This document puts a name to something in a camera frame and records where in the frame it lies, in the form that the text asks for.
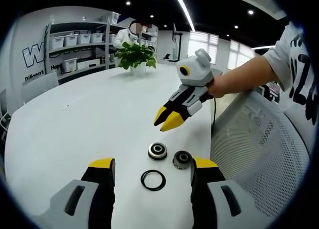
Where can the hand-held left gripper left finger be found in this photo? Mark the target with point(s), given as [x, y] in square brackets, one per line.
[97, 189]

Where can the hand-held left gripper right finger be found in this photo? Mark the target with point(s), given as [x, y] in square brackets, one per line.
[209, 189]

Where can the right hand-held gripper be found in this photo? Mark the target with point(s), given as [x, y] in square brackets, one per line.
[197, 71]

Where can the bare grey metal wheel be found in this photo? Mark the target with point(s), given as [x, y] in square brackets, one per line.
[181, 160]

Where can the metal wheel with rubber rings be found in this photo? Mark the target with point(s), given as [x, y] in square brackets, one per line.
[157, 150]

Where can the person's right forearm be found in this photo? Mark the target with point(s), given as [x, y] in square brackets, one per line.
[244, 74]

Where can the black monitor stand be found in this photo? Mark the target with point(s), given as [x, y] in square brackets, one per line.
[177, 43]

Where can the white mesh office chair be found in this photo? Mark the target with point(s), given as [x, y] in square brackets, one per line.
[254, 144]

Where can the green potted plant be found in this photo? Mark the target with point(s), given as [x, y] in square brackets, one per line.
[135, 55]

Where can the white table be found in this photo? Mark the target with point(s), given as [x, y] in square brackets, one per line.
[87, 119]

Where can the long ceiling light strip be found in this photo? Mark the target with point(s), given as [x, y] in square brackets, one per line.
[184, 8]

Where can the person's body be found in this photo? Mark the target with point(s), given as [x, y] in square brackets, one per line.
[294, 71]

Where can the grey storage shelf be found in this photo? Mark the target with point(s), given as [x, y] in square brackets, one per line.
[74, 39]

